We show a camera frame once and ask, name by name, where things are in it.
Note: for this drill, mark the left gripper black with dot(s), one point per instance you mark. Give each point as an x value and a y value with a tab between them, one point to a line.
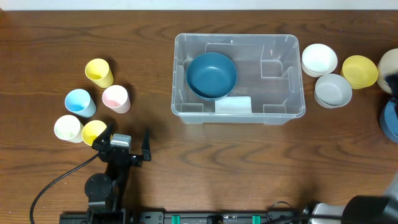
125	154

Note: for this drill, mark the large beige bowl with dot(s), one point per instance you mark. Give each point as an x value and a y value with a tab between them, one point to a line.
386	67

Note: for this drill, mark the yellow bowl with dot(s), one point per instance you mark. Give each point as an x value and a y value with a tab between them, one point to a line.
359	71

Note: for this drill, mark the dark teal bowl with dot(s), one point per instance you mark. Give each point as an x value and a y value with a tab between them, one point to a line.
388	119
211	76

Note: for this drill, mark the grey bowl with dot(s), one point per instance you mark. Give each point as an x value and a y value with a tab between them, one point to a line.
332	91

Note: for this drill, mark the white bowl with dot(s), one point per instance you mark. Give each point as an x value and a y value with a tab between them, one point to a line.
318	60

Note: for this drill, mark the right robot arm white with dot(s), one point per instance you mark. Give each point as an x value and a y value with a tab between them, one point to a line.
366	209

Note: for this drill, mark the yellow cup near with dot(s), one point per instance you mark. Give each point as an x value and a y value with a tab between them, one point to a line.
92	130

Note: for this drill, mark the yellow cup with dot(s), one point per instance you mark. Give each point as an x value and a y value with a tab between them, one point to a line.
99	72
92	130

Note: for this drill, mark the pink cup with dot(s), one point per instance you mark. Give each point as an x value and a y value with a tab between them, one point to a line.
117	99

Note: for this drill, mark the cream white cup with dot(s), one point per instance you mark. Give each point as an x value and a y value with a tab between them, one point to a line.
69	128

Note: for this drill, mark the light blue cup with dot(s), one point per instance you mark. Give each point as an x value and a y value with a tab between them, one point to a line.
79	101

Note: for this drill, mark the yellow cup far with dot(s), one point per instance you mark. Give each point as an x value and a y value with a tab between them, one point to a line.
99	72

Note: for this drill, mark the clear plastic storage bin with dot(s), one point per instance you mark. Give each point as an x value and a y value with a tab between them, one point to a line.
269	87

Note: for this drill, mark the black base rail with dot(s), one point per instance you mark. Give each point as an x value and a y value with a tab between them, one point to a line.
124	216

